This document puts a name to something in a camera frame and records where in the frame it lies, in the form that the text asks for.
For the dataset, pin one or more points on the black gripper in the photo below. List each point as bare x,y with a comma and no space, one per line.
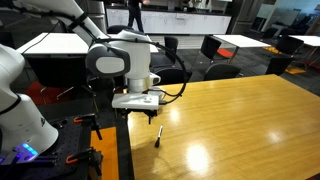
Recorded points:
138,111

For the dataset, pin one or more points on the black and white pen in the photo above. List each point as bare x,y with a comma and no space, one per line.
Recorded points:
159,136

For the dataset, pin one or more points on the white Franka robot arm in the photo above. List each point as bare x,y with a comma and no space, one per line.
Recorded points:
20,120

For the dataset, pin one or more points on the orange black bar clamp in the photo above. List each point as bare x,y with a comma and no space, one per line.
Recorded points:
87,119
81,156

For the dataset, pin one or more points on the black office chair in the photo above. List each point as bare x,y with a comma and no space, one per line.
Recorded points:
116,29
221,71
287,31
171,46
210,46
288,45
270,32
171,76
278,65

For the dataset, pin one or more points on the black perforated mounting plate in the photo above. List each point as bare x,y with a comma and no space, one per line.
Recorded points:
71,140

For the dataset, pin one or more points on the white kitchen cabinet counter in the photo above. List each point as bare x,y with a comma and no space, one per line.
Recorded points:
173,23

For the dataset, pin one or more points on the person in dark clothes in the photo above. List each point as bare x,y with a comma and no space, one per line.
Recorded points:
135,13

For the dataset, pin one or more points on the grey metal bin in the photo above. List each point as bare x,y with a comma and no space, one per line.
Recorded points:
96,15

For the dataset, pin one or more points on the large white table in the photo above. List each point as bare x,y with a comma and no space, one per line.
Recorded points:
53,43

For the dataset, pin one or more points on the white table with metal legs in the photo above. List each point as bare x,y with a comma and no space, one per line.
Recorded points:
308,40
240,40

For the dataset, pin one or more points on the frosted glass panel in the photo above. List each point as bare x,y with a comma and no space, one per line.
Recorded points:
280,15

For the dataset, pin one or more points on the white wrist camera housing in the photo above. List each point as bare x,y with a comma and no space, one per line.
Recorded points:
135,101

